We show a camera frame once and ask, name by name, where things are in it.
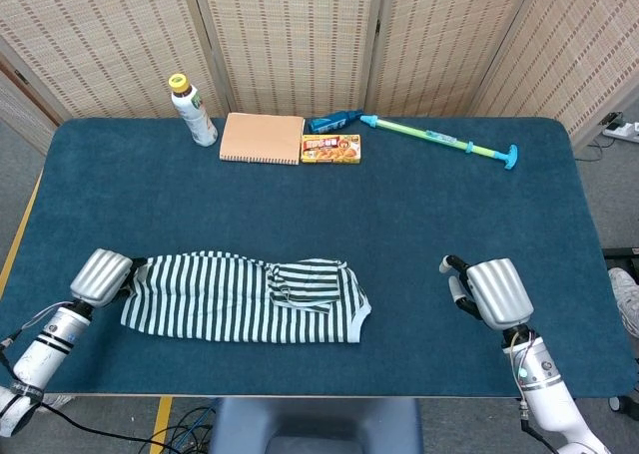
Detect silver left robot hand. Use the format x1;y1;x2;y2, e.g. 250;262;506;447
68;247;149;309

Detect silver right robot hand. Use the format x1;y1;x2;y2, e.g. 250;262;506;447
438;254;534;331

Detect green white striped T-shirt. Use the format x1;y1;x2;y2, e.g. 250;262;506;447
119;250;373;345

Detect white shoe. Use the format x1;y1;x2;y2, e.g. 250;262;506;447
607;267;639;336

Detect black equipment stand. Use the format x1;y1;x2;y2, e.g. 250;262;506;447
601;246;639;270

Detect green blue water pump toy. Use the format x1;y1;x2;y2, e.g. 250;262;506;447
359;114;519;172

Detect white drink bottle yellow cap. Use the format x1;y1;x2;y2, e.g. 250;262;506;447
167;73;220;149

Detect blue table cover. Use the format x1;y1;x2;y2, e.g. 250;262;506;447
0;117;638;398

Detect white power strip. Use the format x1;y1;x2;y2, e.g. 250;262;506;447
601;110;639;144

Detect orange spiral notebook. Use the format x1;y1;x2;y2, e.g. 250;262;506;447
219;113;307;167

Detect yellow curry box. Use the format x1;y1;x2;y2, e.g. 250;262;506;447
300;133;363;166

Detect blue chair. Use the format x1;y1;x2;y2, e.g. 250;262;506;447
208;397;424;454

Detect blue tube bottle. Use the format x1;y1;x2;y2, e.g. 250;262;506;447
305;109;364;135

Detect woven bamboo folding screen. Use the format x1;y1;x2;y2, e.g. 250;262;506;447
0;0;639;151

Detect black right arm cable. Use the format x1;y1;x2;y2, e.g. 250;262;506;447
517;403;565;450

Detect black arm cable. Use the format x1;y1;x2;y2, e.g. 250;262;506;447
0;301;201;454
517;403;565;450

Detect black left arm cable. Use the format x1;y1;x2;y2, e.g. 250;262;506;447
0;301;201;454

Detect floor cables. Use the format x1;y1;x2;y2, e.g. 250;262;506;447
149;406;221;454

